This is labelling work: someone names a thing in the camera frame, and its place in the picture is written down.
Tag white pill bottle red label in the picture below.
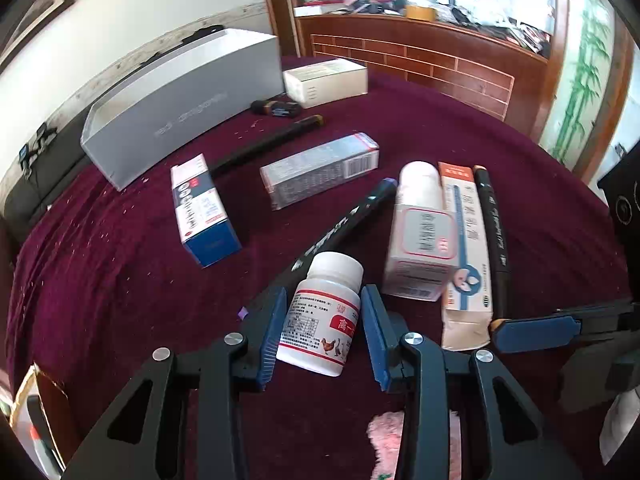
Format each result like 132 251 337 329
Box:
277 252 363 377

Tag black marker purple cap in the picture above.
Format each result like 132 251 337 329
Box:
237 176 399 321

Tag white blue medicine box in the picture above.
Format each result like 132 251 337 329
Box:
170 154 241 268

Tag long white orange medicine box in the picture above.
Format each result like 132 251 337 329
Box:
438 162 494 351

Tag black marker beside box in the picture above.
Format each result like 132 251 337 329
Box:
473 165 511 320

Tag pink fluffy item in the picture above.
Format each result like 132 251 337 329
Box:
367 411 462 480

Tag maroon bed cover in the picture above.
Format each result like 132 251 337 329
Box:
6 70 629 479

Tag wooden brick-pattern cabinet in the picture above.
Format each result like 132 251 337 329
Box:
296 14 548 136

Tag grey medicine box red ends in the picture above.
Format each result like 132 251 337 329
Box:
260 132 380 210

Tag black marker orange cap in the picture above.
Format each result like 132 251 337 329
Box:
209 115 324 178

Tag black sofa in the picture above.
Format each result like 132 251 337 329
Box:
1 24 224 243

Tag black clips on sofa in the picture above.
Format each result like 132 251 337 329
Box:
18 122 58 179

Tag small white cardboard box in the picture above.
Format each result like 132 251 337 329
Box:
283 58 369 108

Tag black gold lipstick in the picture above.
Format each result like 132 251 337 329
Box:
250 100 303 118

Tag large grey shoe box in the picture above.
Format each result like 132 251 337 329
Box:
80 28 283 190

